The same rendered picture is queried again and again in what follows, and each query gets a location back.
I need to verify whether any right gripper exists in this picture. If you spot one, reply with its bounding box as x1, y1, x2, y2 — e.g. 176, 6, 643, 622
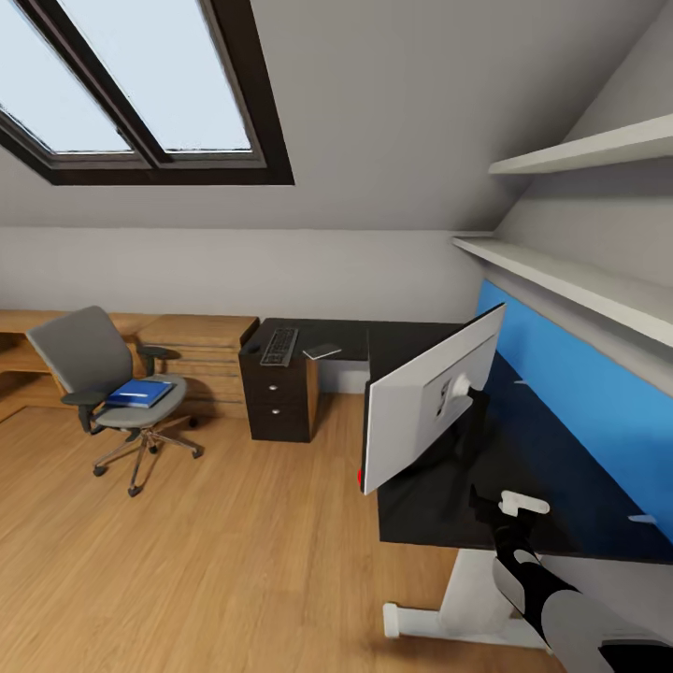
468, 484, 535, 537

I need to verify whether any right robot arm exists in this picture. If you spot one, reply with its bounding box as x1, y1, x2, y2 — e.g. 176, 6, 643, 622
468, 484, 673, 673

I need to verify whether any monitor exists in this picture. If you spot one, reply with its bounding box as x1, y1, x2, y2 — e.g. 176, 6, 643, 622
357, 302, 508, 494

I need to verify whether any keyboard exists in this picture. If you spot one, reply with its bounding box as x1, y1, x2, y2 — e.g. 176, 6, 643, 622
260, 328, 299, 366

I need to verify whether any folder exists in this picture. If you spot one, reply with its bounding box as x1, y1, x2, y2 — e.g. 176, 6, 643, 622
105, 379, 172, 408

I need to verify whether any swivel chair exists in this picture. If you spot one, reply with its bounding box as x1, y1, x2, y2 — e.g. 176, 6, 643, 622
26, 306, 200, 496

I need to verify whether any notebook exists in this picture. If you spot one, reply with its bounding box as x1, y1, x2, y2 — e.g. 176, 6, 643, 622
304, 343, 340, 360

